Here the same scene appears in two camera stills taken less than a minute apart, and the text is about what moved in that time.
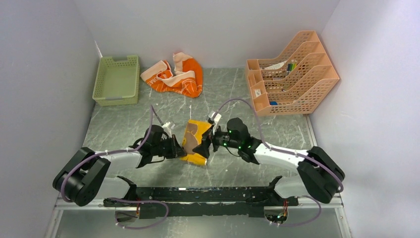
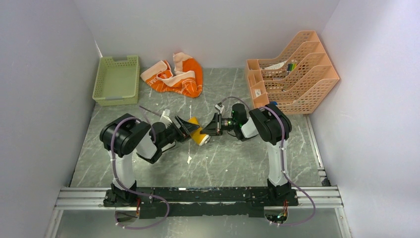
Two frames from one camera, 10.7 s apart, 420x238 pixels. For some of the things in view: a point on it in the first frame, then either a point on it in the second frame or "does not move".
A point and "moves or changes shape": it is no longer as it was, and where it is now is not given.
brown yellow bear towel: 192,136 moves or changes shape
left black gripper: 176,150 to 185,129
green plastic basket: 117,82 does not move
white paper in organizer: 279,65 does not move
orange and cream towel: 187,80 does not move
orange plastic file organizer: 293,83 does not move
